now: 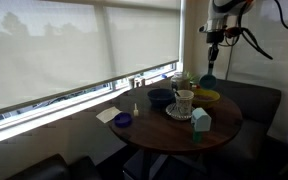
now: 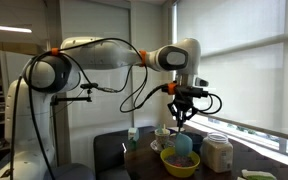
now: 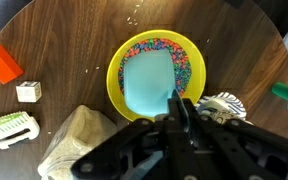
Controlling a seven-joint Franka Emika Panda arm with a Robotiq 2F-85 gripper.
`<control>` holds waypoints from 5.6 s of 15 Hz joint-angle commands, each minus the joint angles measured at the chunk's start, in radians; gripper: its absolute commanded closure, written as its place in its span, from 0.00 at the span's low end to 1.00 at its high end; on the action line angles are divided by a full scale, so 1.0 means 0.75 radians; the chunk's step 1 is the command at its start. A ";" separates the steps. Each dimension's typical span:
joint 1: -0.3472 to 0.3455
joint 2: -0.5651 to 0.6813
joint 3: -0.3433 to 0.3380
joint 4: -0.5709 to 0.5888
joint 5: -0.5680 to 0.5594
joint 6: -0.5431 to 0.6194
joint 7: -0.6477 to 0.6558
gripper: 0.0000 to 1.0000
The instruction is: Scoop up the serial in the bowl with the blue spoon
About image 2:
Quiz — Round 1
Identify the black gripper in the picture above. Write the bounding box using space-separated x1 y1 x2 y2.
167 96 198 129

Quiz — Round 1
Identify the dark blue bowl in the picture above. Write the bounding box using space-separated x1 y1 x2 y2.
177 132 205 155

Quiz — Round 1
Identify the yellow bowl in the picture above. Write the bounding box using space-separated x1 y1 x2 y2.
159 146 201 178

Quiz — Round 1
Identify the patterned white mug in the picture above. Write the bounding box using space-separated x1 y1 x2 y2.
154 127 171 150

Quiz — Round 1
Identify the colourful cereal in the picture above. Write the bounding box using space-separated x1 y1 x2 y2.
165 153 196 168

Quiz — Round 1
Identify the clear jar of grains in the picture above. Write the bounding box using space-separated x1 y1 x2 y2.
201 131 234 174

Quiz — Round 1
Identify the round wooden table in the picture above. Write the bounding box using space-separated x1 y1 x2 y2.
123 124 252 180

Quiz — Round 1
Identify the dark grey sofa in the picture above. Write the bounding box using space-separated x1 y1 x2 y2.
93 125 158 180

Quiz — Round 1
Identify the green and white cloth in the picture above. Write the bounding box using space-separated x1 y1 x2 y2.
241 169 278 180

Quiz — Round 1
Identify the blue grey office chair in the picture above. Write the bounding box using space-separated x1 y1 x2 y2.
40 163 96 180

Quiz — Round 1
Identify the white cabinet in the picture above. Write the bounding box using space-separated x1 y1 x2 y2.
0 50 49 111

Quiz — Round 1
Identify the ceiling strip light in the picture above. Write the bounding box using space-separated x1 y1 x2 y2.
0 24 33 34

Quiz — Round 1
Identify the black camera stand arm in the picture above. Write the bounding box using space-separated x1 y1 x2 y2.
50 82 100 106

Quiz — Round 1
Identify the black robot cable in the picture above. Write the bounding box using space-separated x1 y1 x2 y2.
8 37 223 180

